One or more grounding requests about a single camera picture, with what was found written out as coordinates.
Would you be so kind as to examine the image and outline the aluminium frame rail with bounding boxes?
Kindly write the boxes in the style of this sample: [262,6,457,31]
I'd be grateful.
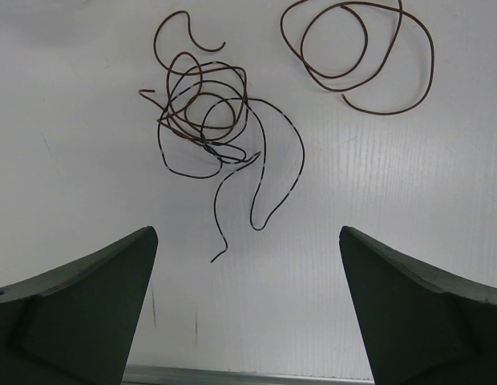
[121,365,374,384]

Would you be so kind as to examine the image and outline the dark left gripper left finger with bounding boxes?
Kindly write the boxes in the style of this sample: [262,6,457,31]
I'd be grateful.
[0,226,158,384]

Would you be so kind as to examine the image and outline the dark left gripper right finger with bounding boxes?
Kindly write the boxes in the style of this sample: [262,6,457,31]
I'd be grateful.
[339,226,497,384]

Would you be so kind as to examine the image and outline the brown cable loop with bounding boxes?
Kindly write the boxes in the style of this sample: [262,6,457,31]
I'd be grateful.
[280,0,435,116]

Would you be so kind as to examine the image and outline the yellow and black cables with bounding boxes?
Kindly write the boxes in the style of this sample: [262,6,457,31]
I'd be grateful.
[138,10,306,264]

